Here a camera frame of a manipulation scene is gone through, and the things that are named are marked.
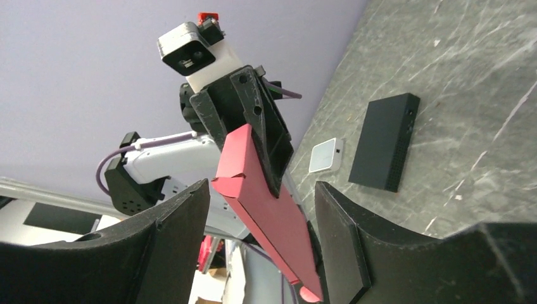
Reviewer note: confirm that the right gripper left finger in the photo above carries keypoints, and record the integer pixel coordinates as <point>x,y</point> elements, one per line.
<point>150,257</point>

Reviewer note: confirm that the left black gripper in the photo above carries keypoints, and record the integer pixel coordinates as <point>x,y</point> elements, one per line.
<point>246,98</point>

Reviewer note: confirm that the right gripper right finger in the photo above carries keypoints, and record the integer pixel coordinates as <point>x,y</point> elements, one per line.
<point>369,259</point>

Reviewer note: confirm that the red cardboard paper box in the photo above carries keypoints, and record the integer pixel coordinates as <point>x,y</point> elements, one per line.
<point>275,222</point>

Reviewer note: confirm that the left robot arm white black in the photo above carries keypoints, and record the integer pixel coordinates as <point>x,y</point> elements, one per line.
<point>144,172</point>

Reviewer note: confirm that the black box near left arm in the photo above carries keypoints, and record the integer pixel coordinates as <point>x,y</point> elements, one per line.
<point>383,144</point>

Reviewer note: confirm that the aluminium frame rail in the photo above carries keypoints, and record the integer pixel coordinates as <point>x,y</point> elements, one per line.
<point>20,190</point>

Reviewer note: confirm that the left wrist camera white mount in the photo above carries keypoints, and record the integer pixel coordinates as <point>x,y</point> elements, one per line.
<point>198,51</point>

